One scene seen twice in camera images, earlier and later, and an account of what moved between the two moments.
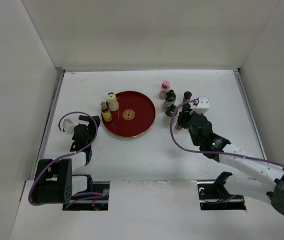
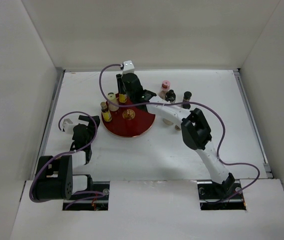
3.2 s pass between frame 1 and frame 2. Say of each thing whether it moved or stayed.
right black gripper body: moved
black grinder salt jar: stayed
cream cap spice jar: stayed
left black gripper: stayed
